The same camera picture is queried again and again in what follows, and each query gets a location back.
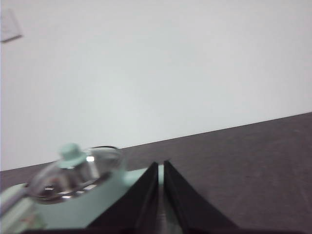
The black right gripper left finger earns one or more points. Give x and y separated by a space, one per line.
136 207

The white wall socket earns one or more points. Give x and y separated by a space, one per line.
9 26

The glass lid with green knob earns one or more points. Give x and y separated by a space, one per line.
70 156

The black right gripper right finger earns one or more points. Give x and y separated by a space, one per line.
192 209

